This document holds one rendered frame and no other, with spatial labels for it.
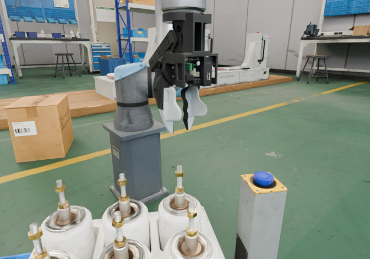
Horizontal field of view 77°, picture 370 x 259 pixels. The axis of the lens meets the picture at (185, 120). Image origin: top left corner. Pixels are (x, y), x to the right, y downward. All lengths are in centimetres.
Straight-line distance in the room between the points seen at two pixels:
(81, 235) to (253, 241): 35
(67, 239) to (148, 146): 45
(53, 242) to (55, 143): 95
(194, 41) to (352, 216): 90
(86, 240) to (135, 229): 10
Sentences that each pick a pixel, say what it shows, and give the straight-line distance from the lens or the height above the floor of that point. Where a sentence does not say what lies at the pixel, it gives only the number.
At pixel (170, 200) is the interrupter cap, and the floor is 25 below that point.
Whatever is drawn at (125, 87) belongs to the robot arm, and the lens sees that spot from 83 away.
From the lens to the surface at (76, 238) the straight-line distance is 55.
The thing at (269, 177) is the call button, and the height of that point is 33.
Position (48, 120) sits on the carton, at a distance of 141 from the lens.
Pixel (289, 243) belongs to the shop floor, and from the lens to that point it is 88.
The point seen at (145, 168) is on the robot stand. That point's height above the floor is 15.
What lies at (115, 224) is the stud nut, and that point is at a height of 33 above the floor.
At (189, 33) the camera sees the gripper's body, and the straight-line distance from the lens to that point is 38.
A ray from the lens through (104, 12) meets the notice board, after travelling 677.
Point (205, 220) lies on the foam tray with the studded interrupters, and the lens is 62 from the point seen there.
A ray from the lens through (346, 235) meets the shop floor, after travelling 99.
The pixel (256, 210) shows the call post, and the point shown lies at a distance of 52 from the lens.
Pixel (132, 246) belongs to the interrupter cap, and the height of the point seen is 25.
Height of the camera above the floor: 59
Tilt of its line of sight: 17 degrees down
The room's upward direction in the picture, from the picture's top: straight up
